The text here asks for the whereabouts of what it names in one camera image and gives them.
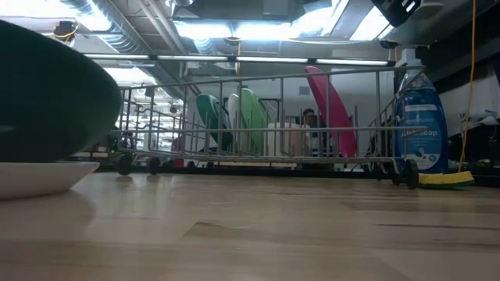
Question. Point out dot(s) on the light green plate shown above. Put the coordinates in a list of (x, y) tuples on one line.
[(252, 117)]

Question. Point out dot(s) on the dark green plate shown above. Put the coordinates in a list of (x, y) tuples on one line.
[(211, 117), (51, 97)]

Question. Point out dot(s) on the pink plate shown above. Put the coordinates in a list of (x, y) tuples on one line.
[(332, 109)]

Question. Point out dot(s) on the white plate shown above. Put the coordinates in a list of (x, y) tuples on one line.
[(35, 179)]

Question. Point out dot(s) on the white mug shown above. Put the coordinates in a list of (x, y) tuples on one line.
[(289, 140)]

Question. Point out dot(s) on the person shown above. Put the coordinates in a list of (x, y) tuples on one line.
[(308, 116)]

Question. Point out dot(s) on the linear ceiling light bar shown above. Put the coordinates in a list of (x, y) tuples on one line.
[(195, 57)]

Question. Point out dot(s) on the blue dish soap bottle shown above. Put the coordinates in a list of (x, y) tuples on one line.
[(422, 117)]

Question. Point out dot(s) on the black overhead device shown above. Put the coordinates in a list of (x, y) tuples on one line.
[(394, 11)]

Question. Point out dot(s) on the yellow sponge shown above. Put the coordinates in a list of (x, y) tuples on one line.
[(445, 179)]

